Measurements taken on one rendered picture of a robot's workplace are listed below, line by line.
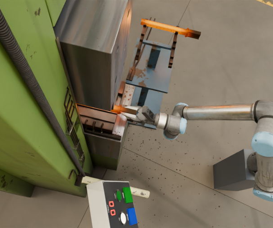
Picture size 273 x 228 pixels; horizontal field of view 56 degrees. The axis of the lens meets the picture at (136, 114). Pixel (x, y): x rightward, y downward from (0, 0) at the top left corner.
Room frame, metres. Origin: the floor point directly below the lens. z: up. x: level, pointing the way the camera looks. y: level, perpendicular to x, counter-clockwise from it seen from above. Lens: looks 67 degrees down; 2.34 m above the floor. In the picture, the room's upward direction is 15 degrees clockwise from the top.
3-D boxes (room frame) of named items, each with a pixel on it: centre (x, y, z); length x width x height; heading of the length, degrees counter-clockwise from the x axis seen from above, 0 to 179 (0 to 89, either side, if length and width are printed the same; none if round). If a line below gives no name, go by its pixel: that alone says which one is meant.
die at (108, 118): (0.54, 0.32, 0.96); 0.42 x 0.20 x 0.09; 91
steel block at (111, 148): (0.60, 0.33, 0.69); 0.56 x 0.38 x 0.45; 91
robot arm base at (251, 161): (0.60, -0.94, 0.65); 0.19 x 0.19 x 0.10
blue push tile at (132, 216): (0.04, -0.10, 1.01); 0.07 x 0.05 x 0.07; 26
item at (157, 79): (1.08, -0.02, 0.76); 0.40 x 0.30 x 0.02; 2
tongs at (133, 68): (1.20, 0.09, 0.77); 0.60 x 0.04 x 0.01; 175
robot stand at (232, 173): (0.60, -0.94, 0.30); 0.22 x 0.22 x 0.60; 9
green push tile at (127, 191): (0.13, -0.06, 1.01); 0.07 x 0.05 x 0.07; 26
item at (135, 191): (0.20, 0.01, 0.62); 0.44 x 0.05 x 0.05; 91
